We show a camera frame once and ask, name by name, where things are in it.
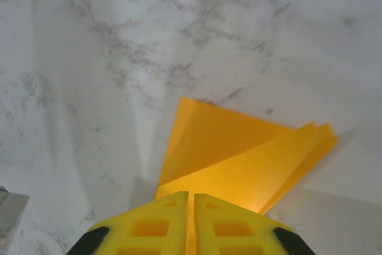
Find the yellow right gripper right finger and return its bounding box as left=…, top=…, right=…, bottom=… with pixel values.
left=193, top=192, right=316, bottom=255

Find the aluminium front rail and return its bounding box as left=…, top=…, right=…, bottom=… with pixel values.
left=0, top=186, right=30, bottom=238

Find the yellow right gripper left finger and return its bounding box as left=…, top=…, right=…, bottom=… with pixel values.
left=66, top=191, right=189, bottom=255

